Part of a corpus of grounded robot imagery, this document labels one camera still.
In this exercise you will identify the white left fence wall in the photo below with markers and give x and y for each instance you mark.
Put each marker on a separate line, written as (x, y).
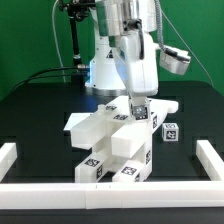
(8, 155)

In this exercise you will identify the white front fence wall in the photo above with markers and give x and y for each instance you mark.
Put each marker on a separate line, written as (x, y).
(112, 195)

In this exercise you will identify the white right fence wall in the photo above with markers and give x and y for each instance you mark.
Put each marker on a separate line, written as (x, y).
(210, 160)

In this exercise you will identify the black camera stand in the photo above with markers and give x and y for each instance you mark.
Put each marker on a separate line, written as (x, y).
(77, 11)

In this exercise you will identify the white chair back frame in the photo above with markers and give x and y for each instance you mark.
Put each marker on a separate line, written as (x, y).
(94, 135)

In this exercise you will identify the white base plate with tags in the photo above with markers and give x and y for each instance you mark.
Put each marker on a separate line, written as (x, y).
(77, 121)

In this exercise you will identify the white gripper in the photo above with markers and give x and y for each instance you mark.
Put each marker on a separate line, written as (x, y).
(138, 75)

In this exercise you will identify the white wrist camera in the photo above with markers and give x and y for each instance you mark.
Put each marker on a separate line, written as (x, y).
(175, 60)

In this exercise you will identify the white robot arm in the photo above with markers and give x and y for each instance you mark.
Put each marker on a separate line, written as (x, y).
(112, 20)

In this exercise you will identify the white tagged cube nut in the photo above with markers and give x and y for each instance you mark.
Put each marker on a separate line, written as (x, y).
(170, 131)
(140, 112)

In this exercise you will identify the white fence wall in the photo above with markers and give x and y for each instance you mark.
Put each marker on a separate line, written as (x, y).
(8, 155)
(112, 195)
(210, 160)

